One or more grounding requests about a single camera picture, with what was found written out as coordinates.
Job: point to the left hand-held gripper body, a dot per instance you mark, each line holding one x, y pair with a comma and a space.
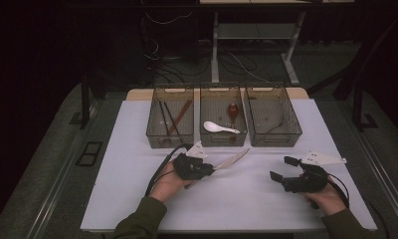
190, 167

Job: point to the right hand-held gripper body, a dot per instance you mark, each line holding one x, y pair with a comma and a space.
306, 181

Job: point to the steel fork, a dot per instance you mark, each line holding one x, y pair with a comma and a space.
228, 164

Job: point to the steel table knife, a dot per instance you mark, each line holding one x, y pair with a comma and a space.
237, 156

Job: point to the white ceramic spoon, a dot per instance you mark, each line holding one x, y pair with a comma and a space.
212, 126

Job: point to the black chopstick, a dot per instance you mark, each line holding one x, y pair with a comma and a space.
163, 118
172, 121

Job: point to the smoky clear plastic bin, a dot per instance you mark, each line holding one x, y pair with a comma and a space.
223, 113
271, 116
170, 116

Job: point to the brown wooden spoon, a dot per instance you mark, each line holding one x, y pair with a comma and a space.
233, 110

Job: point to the person's left hand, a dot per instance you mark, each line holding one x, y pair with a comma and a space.
167, 186

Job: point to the person's right hand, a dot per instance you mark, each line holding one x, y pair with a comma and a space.
329, 200

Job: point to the white table cover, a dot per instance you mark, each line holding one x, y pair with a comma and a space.
237, 207

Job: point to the black metal stand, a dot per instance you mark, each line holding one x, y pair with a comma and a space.
85, 99
358, 83

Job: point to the black floor plate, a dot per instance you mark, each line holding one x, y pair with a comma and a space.
89, 153

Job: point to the metal floor rail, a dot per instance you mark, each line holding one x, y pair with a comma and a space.
59, 186
382, 179

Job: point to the white metal desk frame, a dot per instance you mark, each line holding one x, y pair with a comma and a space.
215, 56

